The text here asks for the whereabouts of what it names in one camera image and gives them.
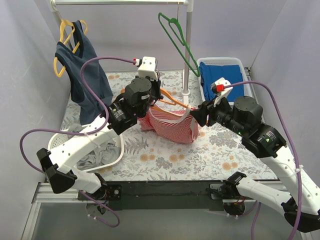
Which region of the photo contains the red white striped tank top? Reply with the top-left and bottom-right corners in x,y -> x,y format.
138,107 -> 199,144

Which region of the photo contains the orange hanger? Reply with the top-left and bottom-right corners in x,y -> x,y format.
150,88 -> 195,112

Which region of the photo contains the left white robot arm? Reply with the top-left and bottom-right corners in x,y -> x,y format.
36,76 -> 162,200

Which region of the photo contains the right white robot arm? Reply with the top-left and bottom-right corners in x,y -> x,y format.
190,96 -> 320,233

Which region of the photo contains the navy blue tank top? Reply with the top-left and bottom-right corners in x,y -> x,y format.
55,20 -> 113,125

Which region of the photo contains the green hanger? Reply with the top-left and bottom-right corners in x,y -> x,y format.
157,12 -> 201,77

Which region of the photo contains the yellow hanger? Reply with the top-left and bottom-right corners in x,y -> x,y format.
53,19 -> 88,78

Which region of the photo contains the blue folded cloth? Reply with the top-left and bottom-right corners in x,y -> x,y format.
199,62 -> 243,101

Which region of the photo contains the floral table mat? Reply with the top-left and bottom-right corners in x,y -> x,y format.
59,71 -> 278,181

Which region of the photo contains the white basket right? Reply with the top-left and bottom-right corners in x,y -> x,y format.
197,57 -> 248,101

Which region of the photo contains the grey garment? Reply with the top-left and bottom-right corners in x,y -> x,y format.
76,135 -> 124,172

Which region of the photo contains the white laundry basket left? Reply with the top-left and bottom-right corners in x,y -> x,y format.
48,123 -> 124,172

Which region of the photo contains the white clothes rack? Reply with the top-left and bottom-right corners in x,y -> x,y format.
49,0 -> 199,104

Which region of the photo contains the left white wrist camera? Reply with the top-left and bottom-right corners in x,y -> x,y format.
133,56 -> 159,81

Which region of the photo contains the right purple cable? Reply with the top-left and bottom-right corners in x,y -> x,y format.
223,80 -> 302,240

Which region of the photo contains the purple cable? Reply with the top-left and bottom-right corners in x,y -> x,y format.
223,80 -> 302,240
19,56 -> 141,228

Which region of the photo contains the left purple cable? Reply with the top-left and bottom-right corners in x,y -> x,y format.
19,56 -> 141,228

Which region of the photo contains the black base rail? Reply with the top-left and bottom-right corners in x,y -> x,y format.
77,179 -> 251,212

